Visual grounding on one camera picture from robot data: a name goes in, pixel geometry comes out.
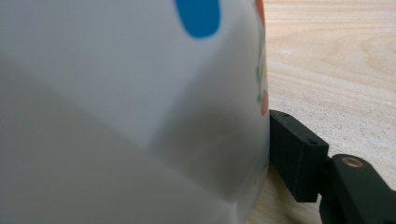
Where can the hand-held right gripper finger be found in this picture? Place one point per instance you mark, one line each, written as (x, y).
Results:
(295, 155)

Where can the white and blue pouch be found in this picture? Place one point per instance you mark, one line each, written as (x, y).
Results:
(124, 109)

